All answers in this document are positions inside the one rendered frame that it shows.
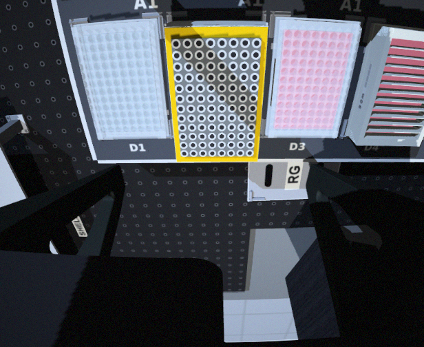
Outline translucent white well plate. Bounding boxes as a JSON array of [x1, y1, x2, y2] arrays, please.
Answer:
[[71, 18, 169, 140]]

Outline white well plate with pink samples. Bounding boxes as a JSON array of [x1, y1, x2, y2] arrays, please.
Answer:
[[265, 17, 362, 138]]

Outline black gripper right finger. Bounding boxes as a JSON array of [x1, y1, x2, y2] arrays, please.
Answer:
[[306, 164, 424, 336]]

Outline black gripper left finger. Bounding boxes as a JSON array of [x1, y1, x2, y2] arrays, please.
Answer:
[[0, 165, 125, 256]]

